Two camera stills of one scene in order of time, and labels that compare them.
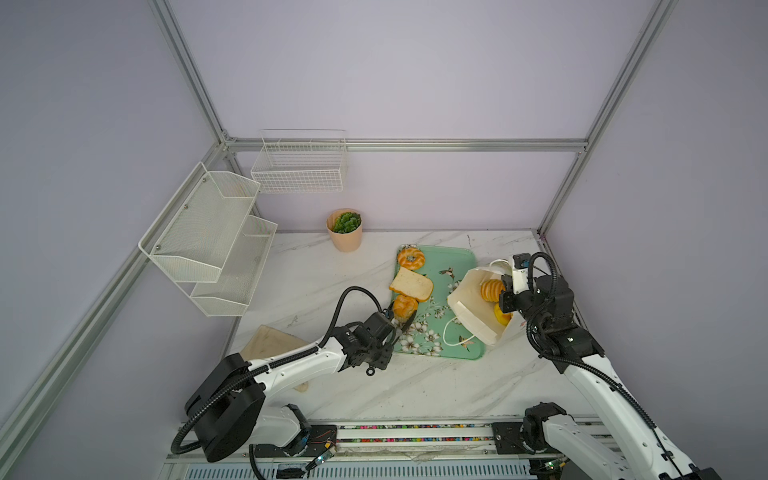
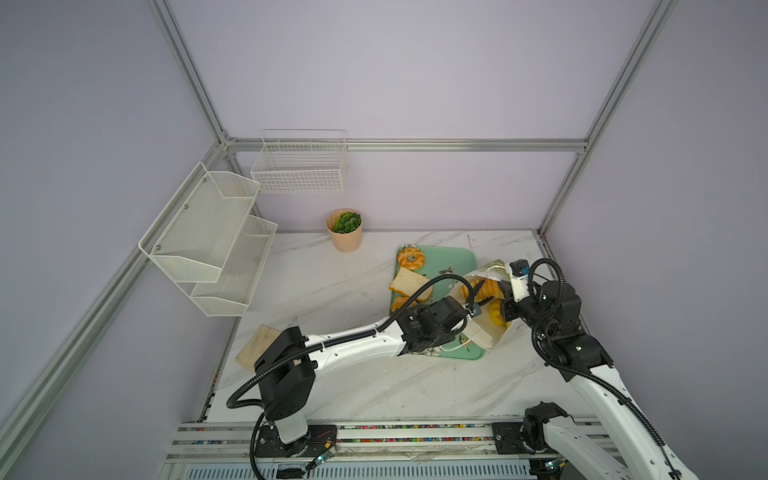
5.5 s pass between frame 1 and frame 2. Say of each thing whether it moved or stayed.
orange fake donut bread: stayed
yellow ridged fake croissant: stayed
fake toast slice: stayed
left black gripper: moved
